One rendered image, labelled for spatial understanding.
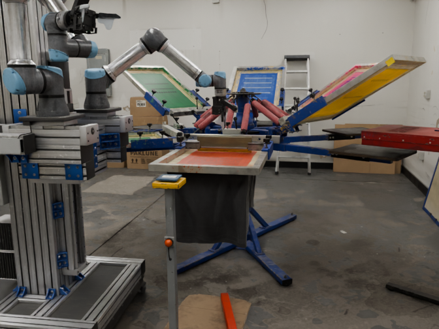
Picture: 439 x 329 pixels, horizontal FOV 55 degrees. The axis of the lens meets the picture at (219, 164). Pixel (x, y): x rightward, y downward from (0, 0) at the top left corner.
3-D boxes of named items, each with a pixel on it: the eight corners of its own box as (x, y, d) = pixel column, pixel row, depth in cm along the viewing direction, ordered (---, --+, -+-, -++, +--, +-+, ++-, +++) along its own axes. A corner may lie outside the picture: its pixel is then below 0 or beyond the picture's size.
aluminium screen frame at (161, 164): (259, 175, 211) (259, 168, 211) (147, 171, 223) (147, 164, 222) (271, 149, 287) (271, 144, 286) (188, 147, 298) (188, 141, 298)
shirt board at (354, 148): (417, 162, 286) (418, 149, 284) (396, 172, 256) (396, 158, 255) (257, 143, 373) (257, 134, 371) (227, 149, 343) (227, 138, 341)
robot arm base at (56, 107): (29, 116, 199) (27, 94, 197) (47, 113, 213) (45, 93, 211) (59, 116, 196) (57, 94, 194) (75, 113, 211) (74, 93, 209)
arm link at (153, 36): (150, 21, 240) (216, 77, 249) (152, 23, 251) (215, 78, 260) (138, 37, 242) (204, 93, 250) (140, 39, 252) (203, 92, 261)
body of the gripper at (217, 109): (214, 114, 276) (213, 95, 274) (227, 114, 275) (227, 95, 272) (211, 115, 269) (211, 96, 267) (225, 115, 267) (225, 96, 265)
